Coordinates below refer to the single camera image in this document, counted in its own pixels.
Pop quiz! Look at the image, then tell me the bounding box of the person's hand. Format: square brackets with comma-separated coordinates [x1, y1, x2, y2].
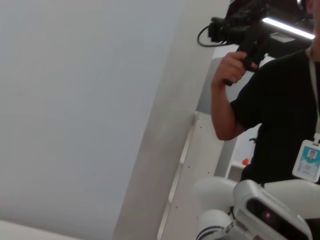
[211, 51, 249, 87]

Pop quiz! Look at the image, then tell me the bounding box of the black handheld control device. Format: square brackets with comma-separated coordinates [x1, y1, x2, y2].
[208, 0, 272, 87]

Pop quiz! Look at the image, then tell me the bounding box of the person's bare forearm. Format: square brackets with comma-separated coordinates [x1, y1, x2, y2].
[210, 81, 262, 141]

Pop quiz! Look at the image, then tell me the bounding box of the person in black t-shirt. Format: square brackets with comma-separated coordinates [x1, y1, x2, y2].
[229, 0, 320, 187]

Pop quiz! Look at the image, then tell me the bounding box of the long ceiling light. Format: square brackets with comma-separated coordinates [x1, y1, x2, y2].
[261, 16, 316, 40]

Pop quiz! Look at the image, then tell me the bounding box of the white perforated cabinet panel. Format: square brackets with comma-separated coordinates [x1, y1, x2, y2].
[156, 111, 241, 240]

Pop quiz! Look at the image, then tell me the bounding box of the white id badge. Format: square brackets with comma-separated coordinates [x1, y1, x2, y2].
[291, 133, 320, 184]

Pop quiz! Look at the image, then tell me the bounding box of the black device cable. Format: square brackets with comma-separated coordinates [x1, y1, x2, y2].
[196, 24, 227, 48]

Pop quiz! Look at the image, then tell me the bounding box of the white lanyard strap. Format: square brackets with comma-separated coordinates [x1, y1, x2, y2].
[306, 46, 320, 141]

